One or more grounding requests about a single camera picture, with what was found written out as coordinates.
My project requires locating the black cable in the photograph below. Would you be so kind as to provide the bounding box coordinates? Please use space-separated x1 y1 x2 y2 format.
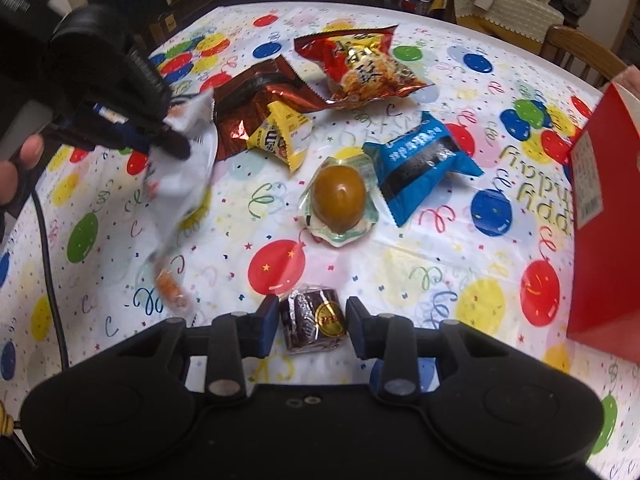
30 187 71 368

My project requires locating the brown round cake packet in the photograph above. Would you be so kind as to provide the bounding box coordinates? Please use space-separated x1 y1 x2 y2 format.
277 282 346 356

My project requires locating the brown egg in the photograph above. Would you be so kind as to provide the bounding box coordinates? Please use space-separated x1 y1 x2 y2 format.
298 155 381 248

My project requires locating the blue snack packet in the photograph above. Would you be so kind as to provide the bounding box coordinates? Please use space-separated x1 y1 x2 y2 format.
362 111 485 227

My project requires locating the brown shiny snack bag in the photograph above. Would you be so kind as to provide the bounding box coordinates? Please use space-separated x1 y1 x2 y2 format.
212 55 328 162

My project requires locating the brown cardboard box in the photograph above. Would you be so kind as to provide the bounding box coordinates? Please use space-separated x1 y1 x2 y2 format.
149 10 180 46

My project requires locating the person's left hand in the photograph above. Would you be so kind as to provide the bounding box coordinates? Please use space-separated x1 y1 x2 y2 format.
0 134 47 209

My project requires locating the wooden chair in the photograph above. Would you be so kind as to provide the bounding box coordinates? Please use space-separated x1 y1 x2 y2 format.
540 25 630 92

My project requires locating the sofa with cream cover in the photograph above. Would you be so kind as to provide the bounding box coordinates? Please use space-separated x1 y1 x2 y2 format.
440 0 566 43

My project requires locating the yellow candy packet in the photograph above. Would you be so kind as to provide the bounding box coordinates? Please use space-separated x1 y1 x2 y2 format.
247 101 315 176

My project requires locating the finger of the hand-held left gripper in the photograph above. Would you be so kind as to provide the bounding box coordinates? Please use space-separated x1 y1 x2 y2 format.
92 101 168 133
60 117 192 162

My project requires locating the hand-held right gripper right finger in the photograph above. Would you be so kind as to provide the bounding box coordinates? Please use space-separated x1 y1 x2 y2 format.
346 296 531 405

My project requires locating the red orange chip bag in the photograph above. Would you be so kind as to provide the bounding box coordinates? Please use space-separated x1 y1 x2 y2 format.
293 24 435 110

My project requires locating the white snack packet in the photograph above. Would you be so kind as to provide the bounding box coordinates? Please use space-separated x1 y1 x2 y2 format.
142 91 219 313

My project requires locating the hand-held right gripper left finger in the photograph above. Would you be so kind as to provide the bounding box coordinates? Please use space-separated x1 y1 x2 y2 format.
107 294 280 402

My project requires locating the red paper box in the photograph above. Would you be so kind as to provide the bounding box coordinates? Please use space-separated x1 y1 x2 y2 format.
566 80 640 363

